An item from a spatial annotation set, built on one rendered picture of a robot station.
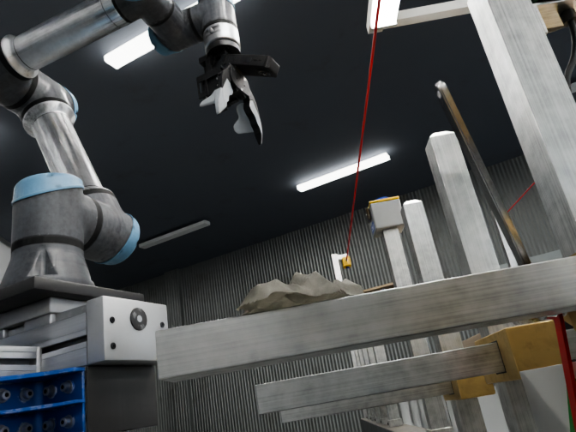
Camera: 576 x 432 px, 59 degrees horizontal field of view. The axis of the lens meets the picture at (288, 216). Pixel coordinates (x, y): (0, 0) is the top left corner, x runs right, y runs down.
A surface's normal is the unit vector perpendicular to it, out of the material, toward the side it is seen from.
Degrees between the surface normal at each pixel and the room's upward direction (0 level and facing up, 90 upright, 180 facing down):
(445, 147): 90
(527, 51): 90
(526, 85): 90
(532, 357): 90
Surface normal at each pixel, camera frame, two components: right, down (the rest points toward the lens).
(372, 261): -0.46, -0.25
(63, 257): 0.60, -0.63
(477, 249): -0.07, -0.35
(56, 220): 0.58, -0.38
